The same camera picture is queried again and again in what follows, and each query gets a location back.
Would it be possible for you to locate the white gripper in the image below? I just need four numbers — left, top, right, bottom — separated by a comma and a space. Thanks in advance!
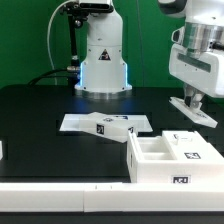
169, 44, 224, 109

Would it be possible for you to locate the small white cabinet panel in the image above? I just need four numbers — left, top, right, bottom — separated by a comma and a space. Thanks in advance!
170, 97, 218, 128

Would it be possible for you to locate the white cabinet door panel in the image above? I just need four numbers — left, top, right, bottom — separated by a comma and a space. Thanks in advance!
162, 131, 224, 163

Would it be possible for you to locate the white cabinet body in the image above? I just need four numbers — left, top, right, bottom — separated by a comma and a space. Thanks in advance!
127, 133, 224, 184

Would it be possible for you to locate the white cabinet top block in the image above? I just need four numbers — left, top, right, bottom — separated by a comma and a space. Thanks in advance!
81, 112, 137, 143

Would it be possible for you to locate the flat white base sheet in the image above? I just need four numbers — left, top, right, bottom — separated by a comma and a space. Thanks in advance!
60, 114, 153, 132

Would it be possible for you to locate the white front fence bar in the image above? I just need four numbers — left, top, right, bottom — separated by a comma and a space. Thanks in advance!
0, 183, 224, 212

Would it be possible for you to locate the white left edge block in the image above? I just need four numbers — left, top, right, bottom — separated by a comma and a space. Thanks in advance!
0, 140, 3, 160

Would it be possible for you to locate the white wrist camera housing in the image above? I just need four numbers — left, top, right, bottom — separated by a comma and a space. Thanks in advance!
171, 27, 185, 44

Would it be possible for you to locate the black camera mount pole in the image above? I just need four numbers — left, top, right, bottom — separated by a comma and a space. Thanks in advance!
60, 3, 88, 87

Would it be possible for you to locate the black cable bundle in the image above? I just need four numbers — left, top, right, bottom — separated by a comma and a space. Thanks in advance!
27, 68, 81, 86

